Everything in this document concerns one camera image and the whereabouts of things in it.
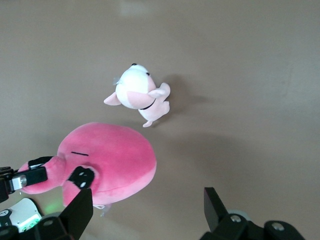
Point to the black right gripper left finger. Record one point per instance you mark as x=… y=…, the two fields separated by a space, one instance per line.
x=78 y=212

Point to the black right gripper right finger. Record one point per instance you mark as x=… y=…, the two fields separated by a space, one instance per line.
x=214 y=213

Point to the bright pink round plush toy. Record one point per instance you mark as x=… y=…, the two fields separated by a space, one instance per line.
x=112 y=155

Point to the pale pink white plush dog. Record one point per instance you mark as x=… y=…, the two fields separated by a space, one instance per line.
x=132 y=85

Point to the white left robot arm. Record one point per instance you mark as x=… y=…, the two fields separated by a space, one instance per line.
x=22 y=210

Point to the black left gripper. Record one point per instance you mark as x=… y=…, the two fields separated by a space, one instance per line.
x=5 y=182

